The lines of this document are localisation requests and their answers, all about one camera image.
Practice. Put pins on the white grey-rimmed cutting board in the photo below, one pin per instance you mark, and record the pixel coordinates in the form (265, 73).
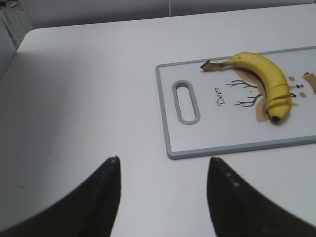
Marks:
(215, 113)

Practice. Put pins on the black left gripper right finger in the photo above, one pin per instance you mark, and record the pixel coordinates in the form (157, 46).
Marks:
(238, 210)

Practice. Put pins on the yellow banana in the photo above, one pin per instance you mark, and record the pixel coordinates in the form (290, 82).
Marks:
(263, 74)

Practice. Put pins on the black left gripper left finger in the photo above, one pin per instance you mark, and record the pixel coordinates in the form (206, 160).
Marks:
(89, 210)

